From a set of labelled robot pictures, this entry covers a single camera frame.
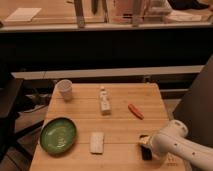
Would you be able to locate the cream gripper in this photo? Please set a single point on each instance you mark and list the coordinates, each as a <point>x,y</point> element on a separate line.
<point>144,141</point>

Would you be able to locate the black eraser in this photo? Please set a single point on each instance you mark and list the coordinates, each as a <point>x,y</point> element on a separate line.
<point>146,154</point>

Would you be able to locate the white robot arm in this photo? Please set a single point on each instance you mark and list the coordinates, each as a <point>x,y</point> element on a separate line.
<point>172,139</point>

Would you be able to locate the orange carrot toy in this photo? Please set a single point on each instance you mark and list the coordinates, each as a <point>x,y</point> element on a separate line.
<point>135,111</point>

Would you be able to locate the white sponge block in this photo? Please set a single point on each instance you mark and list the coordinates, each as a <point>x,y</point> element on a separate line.
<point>97,142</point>

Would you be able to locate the white glue bottle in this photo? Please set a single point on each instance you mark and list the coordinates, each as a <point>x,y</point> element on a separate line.
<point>104,101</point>

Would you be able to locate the green bowl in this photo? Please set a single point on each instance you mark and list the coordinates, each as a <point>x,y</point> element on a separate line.
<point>58,136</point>

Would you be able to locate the white paper sheet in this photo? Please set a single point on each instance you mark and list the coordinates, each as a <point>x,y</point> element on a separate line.
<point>23,15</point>

